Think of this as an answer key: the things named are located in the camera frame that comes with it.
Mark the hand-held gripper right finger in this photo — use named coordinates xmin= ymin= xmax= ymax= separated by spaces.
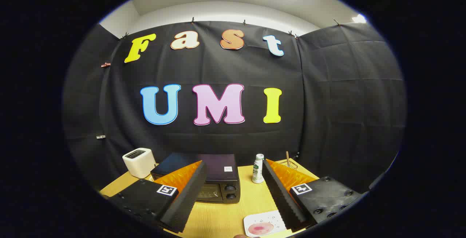
xmin=262 ymin=159 xmax=364 ymax=232

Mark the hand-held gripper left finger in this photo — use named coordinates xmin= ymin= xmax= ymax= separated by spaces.
xmin=109 ymin=160 xmax=208 ymax=233

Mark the white rectangular plate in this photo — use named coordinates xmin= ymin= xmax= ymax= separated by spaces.
xmin=243 ymin=210 xmax=292 ymax=238

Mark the pink ham slice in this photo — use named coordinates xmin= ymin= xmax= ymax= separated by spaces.
xmin=248 ymin=222 xmax=274 ymax=235

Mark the black toaster oven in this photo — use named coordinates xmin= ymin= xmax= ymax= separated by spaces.
xmin=150 ymin=152 xmax=241 ymax=204

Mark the white toaster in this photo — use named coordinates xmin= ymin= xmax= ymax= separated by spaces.
xmin=122 ymin=148 xmax=157 ymax=179

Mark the white bottle green label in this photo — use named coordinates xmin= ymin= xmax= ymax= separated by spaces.
xmin=252 ymin=154 xmax=265 ymax=184

